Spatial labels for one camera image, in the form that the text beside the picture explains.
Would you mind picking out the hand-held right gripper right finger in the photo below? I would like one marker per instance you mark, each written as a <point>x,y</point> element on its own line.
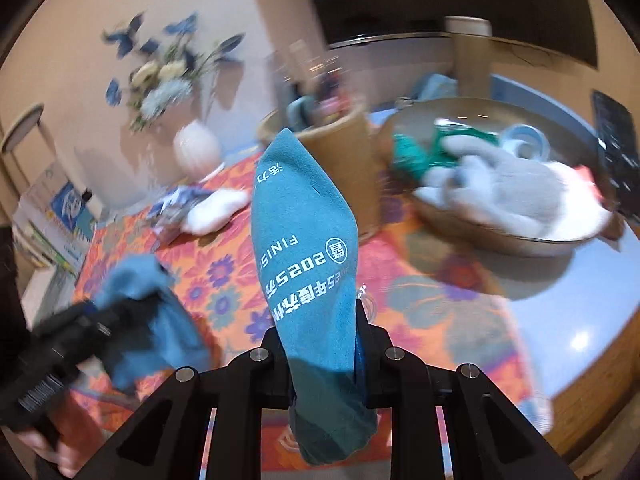
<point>361,360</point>

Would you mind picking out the white sock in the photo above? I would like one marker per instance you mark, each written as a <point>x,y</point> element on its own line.
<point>210,212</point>

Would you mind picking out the light blue tape roll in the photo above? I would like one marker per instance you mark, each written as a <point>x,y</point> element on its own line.
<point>540,142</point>

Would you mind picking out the white ribbed vase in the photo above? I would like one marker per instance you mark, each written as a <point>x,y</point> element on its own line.
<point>197,150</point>

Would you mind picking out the artificial blue white flowers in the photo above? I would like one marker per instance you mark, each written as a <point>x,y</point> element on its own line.
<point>160,85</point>

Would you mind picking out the green tissue packet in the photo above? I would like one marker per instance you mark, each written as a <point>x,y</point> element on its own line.
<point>465,137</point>

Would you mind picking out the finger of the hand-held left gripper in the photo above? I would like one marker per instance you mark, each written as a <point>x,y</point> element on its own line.
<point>130,320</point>

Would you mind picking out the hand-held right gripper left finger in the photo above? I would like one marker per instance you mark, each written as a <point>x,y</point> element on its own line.
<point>275,360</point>

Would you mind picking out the teal printed towel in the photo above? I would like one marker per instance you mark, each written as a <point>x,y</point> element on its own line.
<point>305,240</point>

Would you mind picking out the black remote control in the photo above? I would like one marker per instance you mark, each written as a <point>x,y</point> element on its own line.
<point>615,145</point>

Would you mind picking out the row of books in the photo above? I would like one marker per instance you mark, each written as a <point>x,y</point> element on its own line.
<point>65,210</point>

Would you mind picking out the light blue cloth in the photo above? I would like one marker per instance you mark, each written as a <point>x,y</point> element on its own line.
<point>435,87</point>

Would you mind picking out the teal balled cloth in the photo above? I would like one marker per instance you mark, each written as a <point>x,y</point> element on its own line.
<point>410,152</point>

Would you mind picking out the cardboard cylinder container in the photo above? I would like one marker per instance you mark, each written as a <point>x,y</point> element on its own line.
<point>350,170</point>

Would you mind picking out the pink red cloth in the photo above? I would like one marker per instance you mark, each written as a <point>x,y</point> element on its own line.
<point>590,180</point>

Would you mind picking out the round side table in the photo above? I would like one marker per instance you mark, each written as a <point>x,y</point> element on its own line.
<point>22,115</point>

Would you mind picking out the round beige basin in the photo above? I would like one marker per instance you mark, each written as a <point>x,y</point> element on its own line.
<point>500,240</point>

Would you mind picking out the floral orange tablecloth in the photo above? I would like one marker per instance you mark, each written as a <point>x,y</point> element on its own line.
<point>225,270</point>

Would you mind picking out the person's left hand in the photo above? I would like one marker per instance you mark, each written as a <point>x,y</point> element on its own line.
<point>47,452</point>

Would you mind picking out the light blue plush dog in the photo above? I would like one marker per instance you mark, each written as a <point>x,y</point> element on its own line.
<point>500,185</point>

